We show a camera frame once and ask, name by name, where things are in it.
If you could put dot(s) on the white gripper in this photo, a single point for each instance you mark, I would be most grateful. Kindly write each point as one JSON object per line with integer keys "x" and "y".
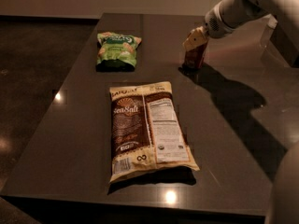
{"x": 215, "y": 23}

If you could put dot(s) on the red coke can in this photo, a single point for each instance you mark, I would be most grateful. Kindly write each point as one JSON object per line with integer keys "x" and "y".
{"x": 194, "y": 58}

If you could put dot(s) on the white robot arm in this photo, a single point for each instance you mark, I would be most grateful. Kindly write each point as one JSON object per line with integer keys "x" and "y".
{"x": 224, "y": 18}

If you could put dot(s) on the green snack bag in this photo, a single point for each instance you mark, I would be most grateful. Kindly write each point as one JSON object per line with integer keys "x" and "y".
{"x": 117, "y": 52}

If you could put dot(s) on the brown sea salt chip bag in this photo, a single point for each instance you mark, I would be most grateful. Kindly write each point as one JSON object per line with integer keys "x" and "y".
{"x": 145, "y": 132}

